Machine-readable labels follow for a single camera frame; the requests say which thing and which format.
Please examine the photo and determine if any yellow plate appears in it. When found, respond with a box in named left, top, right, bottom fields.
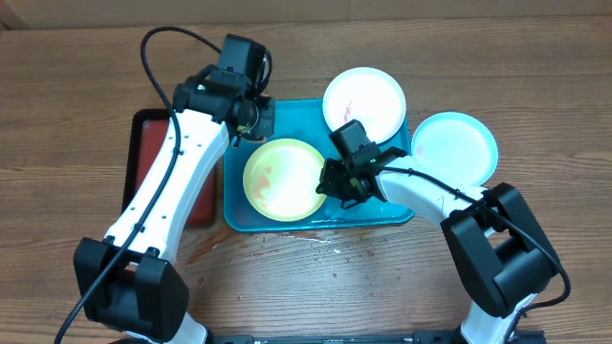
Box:
left=242, top=139, right=326, bottom=223

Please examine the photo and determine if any white plate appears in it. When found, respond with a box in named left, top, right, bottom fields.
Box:
left=322, top=67, right=407, bottom=143

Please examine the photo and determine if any light blue plate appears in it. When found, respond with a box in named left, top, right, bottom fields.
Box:
left=411, top=112, right=499, bottom=186

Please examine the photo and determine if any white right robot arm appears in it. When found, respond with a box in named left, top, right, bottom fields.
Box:
left=317, top=147, right=571, bottom=343

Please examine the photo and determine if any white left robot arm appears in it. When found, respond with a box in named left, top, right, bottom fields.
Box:
left=72, top=66, right=274, bottom=343

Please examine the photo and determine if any black tray with red water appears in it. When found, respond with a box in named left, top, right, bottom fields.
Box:
left=121, top=109, right=215, bottom=227

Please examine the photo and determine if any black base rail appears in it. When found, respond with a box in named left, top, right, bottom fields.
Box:
left=209, top=328, right=547, bottom=344

